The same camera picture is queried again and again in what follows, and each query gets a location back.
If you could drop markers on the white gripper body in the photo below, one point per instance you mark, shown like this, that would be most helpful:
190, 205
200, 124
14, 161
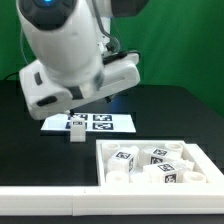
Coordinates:
44, 98

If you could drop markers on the white square tabletop tray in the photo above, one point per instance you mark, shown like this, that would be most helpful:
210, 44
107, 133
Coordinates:
204, 170

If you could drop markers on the white marker base sheet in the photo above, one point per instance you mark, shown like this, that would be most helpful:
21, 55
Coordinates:
94, 122

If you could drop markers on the white L-shaped corner fence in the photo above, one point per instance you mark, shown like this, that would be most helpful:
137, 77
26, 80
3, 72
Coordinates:
112, 199

